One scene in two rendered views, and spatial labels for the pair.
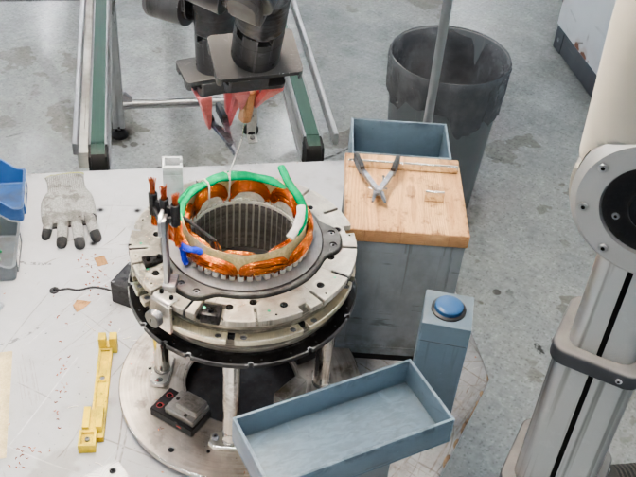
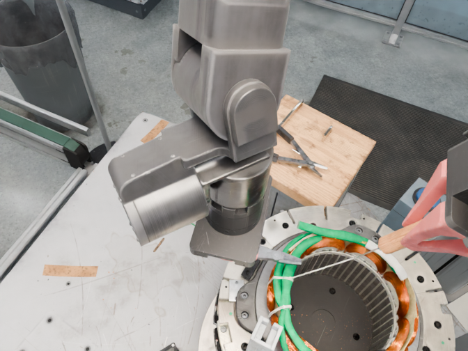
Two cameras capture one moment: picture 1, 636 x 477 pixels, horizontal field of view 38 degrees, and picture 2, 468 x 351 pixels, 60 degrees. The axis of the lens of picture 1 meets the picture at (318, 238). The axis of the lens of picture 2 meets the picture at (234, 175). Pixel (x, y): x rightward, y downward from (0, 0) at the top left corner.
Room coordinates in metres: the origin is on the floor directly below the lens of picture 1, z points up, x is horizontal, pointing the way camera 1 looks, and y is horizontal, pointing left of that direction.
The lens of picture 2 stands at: (1.03, 0.33, 1.65)
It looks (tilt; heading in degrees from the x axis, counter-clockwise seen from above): 56 degrees down; 303
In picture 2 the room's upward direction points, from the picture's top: 5 degrees clockwise
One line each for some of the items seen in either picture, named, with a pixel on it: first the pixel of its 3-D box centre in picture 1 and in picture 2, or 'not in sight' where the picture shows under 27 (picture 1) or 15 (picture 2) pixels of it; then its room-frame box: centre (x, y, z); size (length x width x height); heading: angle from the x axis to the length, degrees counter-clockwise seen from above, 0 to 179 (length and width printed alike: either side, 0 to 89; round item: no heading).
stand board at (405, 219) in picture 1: (403, 198); (304, 151); (1.18, -0.13, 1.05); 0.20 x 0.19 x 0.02; 2
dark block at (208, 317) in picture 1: (211, 312); not in sight; (0.85, 0.13, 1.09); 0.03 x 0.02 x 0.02; 85
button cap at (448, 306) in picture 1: (449, 306); (427, 198); (0.96, -0.19, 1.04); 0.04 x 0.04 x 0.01
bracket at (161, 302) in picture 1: (165, 310); not in sight; (0.87, 0.19, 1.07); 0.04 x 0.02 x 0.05; 56
